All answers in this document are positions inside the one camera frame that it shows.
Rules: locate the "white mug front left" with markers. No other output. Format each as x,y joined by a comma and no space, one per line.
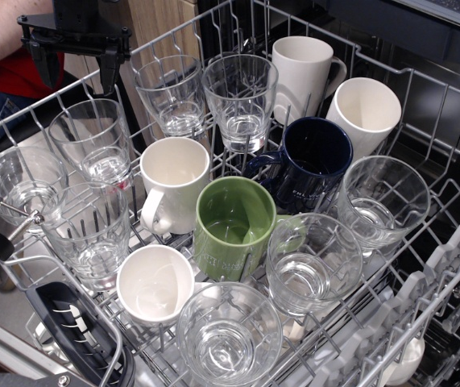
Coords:
154,283

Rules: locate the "clear glass front centre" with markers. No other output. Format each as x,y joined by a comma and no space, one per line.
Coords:
228,334

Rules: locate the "clear glass back left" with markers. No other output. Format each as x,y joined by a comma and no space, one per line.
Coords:
170,89

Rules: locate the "clear glass back centre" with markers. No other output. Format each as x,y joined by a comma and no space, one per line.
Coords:
240,90

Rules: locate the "grey plastic cup shelf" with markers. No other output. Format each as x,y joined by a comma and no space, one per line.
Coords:
375,332

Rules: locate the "green ceramic mug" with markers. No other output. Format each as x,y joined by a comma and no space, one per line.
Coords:
235,219

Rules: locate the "black rack handle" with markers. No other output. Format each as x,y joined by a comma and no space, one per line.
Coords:
75,326

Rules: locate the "clear ribbed glass left front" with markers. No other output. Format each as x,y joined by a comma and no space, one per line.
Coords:
88,226

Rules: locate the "white mug back right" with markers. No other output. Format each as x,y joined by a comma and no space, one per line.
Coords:
367,110

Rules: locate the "tall clear glass left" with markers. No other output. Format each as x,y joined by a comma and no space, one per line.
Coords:
94,138

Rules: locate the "grey wire dishwasher rack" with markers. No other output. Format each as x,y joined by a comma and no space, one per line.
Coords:
427,138

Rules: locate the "white mug with handle left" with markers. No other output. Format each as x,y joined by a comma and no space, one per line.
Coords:
174,171

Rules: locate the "dark blue ceramic mug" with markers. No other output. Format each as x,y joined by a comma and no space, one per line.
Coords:
314,155

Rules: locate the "white mug back centre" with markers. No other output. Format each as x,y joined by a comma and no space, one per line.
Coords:
309,72

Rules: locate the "wooden cabinet panel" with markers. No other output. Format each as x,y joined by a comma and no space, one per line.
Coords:
147,21

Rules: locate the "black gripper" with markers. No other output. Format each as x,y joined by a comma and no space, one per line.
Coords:
76,27

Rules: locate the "clear glass right of green mug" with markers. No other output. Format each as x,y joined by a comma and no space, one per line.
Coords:
313,261

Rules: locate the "clear glass far left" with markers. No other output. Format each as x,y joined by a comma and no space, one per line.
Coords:
29,177

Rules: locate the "white cup below rack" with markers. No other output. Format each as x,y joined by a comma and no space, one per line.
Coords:
400,372

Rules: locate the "person in red shirt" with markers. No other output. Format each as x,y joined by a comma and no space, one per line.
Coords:
20,82

